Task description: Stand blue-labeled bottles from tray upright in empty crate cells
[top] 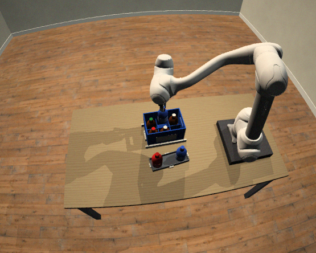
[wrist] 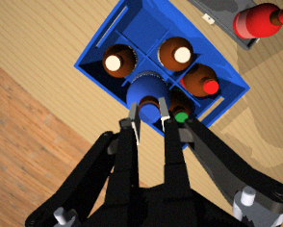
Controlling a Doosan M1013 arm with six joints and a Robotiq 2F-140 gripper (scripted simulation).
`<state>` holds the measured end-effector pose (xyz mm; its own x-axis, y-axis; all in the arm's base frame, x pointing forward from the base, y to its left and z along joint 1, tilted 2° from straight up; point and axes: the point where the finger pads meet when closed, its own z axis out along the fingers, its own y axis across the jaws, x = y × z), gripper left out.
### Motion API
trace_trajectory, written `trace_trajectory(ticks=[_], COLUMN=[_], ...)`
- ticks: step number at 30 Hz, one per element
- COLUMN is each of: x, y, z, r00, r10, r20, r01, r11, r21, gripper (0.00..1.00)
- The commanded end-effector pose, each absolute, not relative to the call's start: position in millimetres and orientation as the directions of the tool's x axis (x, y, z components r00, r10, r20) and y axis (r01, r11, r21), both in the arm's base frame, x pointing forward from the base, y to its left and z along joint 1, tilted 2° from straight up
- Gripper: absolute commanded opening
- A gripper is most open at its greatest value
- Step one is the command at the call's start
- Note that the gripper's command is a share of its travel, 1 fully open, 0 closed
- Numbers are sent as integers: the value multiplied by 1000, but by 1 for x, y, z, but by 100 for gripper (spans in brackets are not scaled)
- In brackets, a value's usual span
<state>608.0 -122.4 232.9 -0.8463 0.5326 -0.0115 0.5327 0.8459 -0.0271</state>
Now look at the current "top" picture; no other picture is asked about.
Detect blue bottle with grey label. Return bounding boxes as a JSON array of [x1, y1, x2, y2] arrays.
[[176, 145, 187, 161]]

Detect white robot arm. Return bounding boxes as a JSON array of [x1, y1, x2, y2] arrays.
[[150, 43, 288, 162]]

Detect brown bottle with red cap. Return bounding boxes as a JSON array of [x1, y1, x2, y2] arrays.
[[149, 127, 158, 133]]

